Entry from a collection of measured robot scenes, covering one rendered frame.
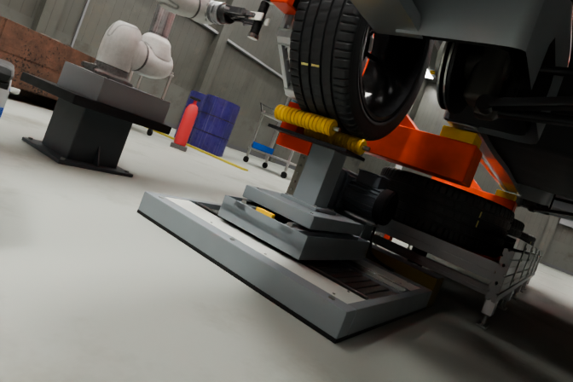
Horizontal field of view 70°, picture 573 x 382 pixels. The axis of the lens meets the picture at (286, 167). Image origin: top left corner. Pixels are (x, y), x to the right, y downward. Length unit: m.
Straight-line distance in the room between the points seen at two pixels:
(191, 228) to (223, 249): 0.15
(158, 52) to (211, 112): 4.08
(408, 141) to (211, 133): 4.62
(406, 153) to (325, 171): 0.53
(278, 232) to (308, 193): 0.25
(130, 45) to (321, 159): 1.09
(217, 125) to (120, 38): 4.25
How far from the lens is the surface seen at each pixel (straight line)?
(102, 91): 1.91
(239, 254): 1.18
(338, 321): 1.02
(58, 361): 0.68
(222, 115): 6.22
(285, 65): 1.49
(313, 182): 1.47
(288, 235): 1.26
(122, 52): 2.09
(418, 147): 1.86
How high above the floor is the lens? 0.36
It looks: 1 degrees down
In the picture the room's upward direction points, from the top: 21 degrees clockwise
